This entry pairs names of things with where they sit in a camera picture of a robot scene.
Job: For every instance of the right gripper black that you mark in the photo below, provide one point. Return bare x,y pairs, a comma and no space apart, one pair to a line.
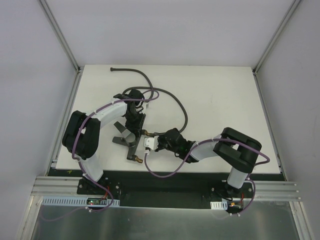
160,142

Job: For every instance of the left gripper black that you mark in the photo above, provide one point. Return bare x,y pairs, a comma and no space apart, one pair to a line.
136,125

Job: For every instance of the dark grey faucet valve fitting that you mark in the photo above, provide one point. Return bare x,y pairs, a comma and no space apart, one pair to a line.
130,138

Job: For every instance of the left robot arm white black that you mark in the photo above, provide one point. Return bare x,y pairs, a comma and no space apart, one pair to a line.
82,134

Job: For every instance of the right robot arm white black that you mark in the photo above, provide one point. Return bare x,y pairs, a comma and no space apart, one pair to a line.
237,149

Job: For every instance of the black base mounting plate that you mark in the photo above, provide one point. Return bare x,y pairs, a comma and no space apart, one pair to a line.
184,190

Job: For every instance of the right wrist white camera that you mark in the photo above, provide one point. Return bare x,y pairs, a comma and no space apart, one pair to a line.
151,143

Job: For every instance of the right white cable duct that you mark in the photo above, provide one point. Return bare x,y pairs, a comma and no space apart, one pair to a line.
219,205

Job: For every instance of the white cable duct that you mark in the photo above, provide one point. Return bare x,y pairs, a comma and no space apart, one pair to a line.
219,205
70,201

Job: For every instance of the left white cable duct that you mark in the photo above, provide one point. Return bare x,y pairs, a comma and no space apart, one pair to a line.
70,201

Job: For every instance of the front aluminium rail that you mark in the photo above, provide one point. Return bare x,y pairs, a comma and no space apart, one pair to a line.
286,191

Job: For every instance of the left aluminium frame post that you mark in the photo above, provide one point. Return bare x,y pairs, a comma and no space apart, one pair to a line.
59,34

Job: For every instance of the aluminium frame post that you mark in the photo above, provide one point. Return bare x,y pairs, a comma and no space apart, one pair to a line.
293,7
59,34

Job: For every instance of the right aluminium frame post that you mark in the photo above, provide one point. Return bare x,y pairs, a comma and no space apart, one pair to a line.
293,7

